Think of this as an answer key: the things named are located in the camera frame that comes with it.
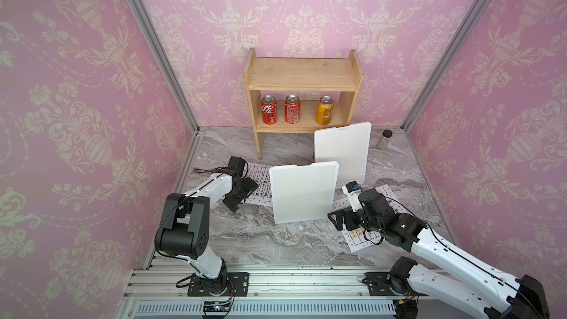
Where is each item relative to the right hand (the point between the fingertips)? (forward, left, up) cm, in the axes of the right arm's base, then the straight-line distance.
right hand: (339, 212), depth 78 cm
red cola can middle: (+36, +14, +18) cm, 42 cm away
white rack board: (+5, +12, +6) cm, 15 cm away
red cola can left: (+35, +24, +18) cm, 46 cm away
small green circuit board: (-24, +43, -12) cm, 51 cm away
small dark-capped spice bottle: (+42, -33, -12) cm, 55 cm away
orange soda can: (+34, +2, +18) cm, 39 cm away
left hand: (+13, +34, -9) cm, 37 cm away
